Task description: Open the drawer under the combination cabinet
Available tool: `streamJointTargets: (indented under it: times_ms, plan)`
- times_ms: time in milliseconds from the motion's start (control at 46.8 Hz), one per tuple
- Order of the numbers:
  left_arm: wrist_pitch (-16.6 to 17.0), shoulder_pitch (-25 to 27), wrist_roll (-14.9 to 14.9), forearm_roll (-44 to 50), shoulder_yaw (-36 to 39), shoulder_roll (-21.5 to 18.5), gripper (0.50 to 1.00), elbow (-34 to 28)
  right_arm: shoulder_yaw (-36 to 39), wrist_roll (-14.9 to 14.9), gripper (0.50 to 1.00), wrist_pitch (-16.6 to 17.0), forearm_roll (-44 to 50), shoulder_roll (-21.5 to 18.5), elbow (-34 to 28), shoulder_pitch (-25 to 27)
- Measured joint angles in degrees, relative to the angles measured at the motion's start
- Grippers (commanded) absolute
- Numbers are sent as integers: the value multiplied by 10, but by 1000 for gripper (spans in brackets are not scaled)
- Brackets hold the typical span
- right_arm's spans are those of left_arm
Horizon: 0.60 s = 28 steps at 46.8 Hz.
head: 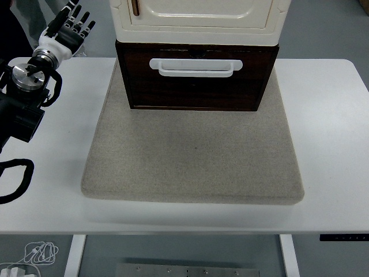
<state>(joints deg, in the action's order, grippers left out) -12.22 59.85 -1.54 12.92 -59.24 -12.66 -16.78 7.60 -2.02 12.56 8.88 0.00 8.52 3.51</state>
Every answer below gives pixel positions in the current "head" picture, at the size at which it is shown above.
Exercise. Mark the white table leg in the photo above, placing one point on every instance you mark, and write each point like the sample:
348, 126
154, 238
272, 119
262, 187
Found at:
74, 256
289, 256

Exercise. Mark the brown cardboard box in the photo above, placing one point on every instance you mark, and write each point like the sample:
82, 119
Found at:
365, 4

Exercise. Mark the beige felt mat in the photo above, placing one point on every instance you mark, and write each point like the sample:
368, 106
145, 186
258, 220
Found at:
196, 161

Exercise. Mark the dark wooden drawer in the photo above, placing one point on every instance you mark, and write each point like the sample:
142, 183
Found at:
135, 69

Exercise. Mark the black table control panel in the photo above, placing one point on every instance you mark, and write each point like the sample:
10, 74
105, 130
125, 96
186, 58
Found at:
343, 238

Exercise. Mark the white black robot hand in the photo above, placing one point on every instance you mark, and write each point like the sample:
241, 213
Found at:
56, 46

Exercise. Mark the grey metal plate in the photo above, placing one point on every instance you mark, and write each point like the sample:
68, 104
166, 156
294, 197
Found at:
187, 271

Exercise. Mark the dark wooden drawer housing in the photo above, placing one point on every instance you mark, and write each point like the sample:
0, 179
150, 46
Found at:
196, 98

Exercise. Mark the white charger plug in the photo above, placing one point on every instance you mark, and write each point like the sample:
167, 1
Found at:
13, 272

